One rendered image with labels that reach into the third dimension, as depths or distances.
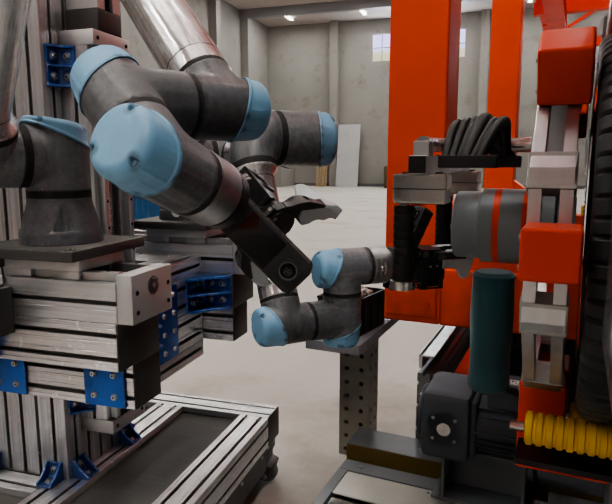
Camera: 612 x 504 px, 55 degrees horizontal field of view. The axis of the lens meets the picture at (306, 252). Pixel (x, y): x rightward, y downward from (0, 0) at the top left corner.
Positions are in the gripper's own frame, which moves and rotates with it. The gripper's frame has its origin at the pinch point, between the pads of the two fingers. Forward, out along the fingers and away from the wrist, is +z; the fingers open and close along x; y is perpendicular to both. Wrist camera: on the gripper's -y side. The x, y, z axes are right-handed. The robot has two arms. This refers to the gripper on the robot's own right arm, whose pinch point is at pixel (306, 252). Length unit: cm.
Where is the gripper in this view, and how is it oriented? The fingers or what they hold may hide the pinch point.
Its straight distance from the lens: 80.7
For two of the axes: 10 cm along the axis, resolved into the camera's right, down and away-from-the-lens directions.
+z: 4.4, 2.4, 8.7
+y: -5.6, -6.8, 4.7
